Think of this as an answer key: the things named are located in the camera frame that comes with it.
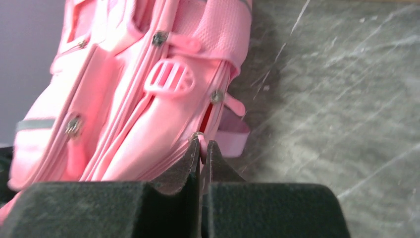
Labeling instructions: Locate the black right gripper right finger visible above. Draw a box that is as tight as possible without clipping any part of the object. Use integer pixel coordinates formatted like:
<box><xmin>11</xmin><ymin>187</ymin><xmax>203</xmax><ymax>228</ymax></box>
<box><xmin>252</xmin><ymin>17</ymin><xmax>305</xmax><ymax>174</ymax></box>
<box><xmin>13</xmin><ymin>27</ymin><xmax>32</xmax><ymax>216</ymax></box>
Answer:
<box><xmin>201</xmin><ymin>141</ymin><xmax>350</xmax><ymax>238</ymax></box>

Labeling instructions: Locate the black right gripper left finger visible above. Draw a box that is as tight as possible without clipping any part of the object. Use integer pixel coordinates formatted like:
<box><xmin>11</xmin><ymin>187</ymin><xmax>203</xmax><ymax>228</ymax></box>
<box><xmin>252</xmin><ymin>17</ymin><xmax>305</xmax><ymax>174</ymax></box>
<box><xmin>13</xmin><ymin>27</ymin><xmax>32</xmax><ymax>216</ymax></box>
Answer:
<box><xmin>0</xmin><ymin>138</ymin><xmax>201</xmax><ymax>238</ymax></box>

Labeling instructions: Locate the pink school backpack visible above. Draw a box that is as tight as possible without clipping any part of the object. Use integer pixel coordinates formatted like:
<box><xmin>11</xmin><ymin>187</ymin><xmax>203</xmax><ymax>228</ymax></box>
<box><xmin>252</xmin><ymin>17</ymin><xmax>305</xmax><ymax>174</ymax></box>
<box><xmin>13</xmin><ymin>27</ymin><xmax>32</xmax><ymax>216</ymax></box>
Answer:
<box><xmin>0</xmin><ymin>0</ymin><xmax>253</xmax><ymax>222</ymax></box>

